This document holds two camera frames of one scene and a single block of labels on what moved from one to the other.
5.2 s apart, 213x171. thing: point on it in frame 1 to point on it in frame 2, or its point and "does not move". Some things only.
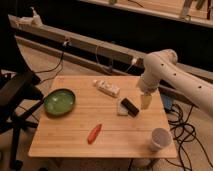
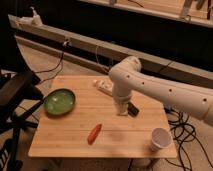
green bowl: [59, 101] does not move
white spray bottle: [36, 20] does not move
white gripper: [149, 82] to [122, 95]
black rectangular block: [131, 109] does not move
